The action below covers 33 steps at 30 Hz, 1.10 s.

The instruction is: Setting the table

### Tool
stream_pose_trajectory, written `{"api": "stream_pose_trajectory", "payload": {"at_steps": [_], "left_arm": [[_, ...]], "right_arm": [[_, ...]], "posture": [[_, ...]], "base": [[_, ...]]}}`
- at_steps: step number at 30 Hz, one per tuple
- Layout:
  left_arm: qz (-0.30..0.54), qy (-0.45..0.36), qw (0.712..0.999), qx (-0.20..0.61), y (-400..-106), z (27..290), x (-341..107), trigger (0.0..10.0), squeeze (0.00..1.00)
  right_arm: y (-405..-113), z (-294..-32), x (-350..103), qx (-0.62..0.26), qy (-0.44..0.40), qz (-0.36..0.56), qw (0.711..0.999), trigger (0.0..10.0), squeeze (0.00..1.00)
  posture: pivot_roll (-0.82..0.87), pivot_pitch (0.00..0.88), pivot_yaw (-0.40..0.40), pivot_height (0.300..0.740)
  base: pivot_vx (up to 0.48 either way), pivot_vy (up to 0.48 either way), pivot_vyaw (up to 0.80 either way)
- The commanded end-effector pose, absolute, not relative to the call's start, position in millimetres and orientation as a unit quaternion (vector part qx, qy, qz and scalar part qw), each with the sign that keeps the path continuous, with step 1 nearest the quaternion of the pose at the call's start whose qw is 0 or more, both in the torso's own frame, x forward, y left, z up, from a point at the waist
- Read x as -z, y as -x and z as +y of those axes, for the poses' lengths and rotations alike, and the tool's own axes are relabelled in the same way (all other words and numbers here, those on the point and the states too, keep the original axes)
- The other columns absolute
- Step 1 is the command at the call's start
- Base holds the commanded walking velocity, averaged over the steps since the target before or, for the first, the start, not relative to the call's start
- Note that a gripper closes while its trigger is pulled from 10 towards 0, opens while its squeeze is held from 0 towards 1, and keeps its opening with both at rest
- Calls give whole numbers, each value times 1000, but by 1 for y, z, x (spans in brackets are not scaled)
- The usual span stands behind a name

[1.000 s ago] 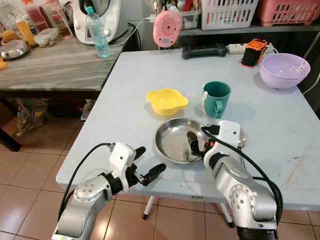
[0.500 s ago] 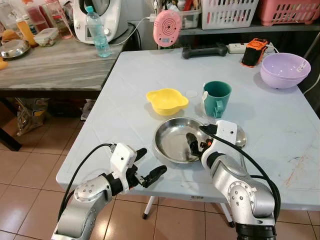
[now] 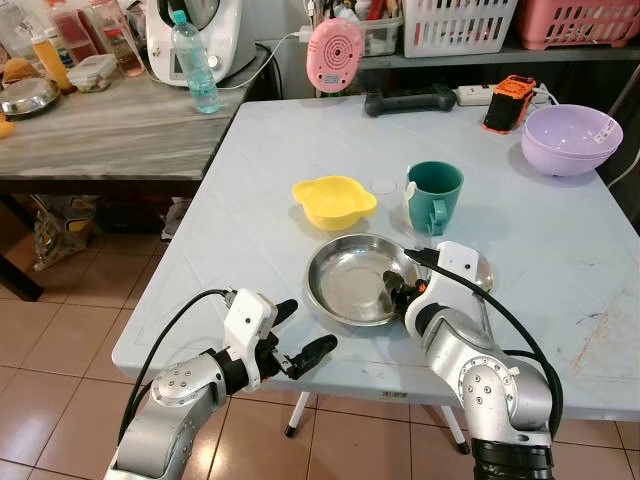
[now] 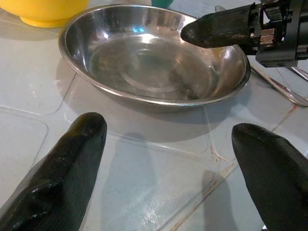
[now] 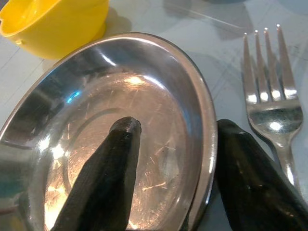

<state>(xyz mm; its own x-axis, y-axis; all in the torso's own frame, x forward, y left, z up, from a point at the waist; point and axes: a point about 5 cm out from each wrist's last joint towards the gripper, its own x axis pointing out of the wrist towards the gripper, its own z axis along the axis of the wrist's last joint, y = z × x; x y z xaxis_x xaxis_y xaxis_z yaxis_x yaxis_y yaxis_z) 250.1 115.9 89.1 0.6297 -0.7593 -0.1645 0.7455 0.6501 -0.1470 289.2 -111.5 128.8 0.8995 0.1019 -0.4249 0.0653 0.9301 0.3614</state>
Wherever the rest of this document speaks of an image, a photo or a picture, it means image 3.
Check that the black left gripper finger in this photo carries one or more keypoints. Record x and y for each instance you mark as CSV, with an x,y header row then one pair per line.
x,y
312,352
285,312

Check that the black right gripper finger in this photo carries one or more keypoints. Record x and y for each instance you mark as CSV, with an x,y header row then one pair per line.
x,y
393,288

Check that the round steel plate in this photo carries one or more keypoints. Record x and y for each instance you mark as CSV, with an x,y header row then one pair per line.
x,y
345,280

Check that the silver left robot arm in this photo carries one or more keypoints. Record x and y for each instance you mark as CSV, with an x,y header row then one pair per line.
x,y
175,400

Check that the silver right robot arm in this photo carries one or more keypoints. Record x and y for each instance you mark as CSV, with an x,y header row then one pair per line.
x,y
480,380

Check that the steel spoon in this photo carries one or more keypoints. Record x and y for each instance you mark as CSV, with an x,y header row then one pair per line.
x,y
484,272

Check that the small clear round lid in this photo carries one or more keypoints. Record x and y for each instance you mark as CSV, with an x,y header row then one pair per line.
x,y
384,186

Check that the green mug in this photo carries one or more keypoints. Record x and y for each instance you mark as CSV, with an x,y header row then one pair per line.
x,y
440,195

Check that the yellow plastic bowl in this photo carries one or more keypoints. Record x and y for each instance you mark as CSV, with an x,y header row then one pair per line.
x,y
333,200

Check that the light blue folding table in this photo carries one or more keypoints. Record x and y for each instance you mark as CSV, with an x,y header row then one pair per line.
x,y
560,260

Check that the black handheld controller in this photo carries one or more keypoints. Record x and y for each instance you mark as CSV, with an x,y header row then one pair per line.
x,y
410,100

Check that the white power strip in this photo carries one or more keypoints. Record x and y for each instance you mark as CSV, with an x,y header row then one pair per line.
x,y
470,96

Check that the purple plastic bowl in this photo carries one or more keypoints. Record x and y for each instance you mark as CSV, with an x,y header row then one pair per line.
x,y
570,140

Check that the patterned bag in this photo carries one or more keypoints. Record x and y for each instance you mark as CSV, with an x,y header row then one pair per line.
x,y
62,232

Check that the pink round device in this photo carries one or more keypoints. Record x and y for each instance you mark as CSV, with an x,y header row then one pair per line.
x,y
335,55

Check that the grey wooden table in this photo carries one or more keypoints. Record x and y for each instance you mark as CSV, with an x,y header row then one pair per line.
x,y
110,135

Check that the clear storage container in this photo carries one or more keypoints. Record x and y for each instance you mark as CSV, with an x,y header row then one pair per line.
x,y
382,35

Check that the clear water bottle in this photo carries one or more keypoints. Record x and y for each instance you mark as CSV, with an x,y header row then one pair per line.
x,y
197,70

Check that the white plastic basket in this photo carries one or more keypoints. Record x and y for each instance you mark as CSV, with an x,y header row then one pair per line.
x,y
460,28

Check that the white kitchen appliance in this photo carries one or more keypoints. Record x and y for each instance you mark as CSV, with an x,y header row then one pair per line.
x,y
215,35

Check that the clear food container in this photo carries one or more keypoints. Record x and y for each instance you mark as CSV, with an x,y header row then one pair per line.
x,y
92,75

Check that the clear plastic pitcher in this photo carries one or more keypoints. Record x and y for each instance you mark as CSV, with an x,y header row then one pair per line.
x,y
120,40

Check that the pink plastic basket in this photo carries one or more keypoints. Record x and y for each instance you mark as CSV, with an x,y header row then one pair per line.
x,y
575,22

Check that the small steel bowl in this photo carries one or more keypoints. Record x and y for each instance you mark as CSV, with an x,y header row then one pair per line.
x,y
27,97

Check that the orange liquid bottle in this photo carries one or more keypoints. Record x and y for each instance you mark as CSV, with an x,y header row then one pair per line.
x,y
52,62

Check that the red filled clear jar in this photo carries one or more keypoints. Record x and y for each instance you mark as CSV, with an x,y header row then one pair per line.
x,y
78,35

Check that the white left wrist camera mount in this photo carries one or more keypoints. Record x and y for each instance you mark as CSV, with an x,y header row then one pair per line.
x,y
245,320

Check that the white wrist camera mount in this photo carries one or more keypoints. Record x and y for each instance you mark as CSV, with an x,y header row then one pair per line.
x,y
458,268
245,320

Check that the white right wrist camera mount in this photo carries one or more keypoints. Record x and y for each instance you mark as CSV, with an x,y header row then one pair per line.
x,y
458,268

